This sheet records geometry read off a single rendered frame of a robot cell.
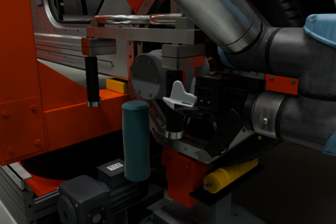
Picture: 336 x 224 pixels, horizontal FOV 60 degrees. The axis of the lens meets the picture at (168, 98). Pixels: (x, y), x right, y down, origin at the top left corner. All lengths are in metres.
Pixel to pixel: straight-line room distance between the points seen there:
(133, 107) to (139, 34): 0.27
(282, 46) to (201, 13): 0.13
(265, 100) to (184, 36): 0.23
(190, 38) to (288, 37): 0.22
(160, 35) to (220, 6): 0.28
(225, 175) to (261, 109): 0.51
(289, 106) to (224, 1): 0.18
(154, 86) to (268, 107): 0.37
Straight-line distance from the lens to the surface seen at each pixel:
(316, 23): 0.43
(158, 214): 1.29
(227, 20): 0.42
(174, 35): 0.63
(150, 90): 0.78
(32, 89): 1.11
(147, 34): 0.70
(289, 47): 0.45
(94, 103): 0.89
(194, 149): 0.92
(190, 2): 0.39
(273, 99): 0.48
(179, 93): 0.58
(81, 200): 1.10
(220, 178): 0.93
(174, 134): 0.63
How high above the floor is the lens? 1.00
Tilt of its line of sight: 15 degrees down
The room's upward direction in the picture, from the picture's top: straight up
